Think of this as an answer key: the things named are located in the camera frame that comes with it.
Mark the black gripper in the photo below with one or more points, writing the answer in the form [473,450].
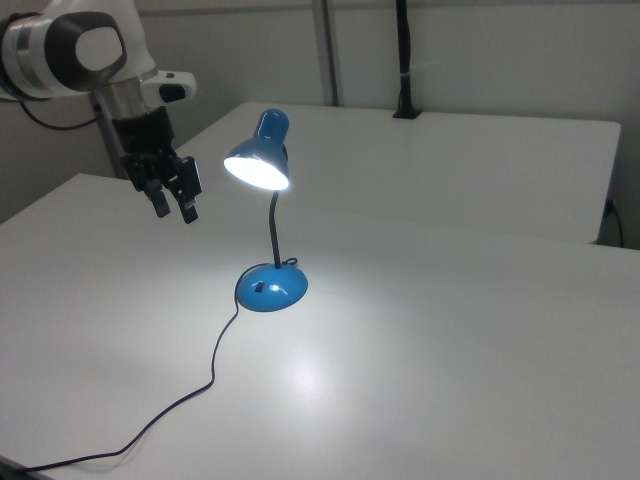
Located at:
[145,135]

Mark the blue gooseneck desk lamp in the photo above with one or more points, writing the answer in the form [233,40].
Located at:
[272,293]

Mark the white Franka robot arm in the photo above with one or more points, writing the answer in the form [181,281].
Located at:
[30,50]

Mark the silver aluminium wall profile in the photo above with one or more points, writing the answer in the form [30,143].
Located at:
[328,50]

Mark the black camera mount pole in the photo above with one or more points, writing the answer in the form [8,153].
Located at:
[404,60]

